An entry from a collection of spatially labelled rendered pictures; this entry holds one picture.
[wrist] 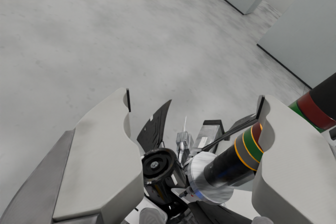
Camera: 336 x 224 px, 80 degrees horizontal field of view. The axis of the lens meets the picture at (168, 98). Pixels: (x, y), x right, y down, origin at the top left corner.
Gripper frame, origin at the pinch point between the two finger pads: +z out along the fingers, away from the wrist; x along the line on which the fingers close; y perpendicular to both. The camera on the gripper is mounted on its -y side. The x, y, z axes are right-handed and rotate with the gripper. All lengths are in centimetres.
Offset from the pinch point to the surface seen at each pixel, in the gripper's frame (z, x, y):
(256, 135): 4.7, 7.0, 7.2
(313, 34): 474, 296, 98
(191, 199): 15.2, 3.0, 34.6
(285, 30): 504, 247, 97
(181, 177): 21.1, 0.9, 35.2
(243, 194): 30, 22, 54
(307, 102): 3.7, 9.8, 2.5
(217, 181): 5.8, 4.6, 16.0
